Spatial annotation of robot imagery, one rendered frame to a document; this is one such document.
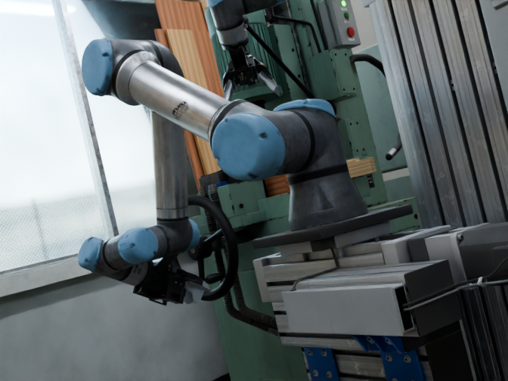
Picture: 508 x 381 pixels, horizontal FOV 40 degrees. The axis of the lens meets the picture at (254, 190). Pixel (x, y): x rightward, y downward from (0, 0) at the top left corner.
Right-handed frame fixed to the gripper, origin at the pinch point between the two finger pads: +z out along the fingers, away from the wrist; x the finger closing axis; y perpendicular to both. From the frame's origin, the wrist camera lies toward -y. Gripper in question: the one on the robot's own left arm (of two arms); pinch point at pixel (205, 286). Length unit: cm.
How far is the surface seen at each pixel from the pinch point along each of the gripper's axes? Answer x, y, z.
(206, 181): -8.4, -31.4, -0.3
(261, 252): -2.3, -15.5, 18.5
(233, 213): 0.6, -21.6, 4.0
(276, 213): 7.1, -24.0, 13.5
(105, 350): -142, 0, 57
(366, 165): 29, -38, 23
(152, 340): -143, -10, 82
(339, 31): 10, -90, 26
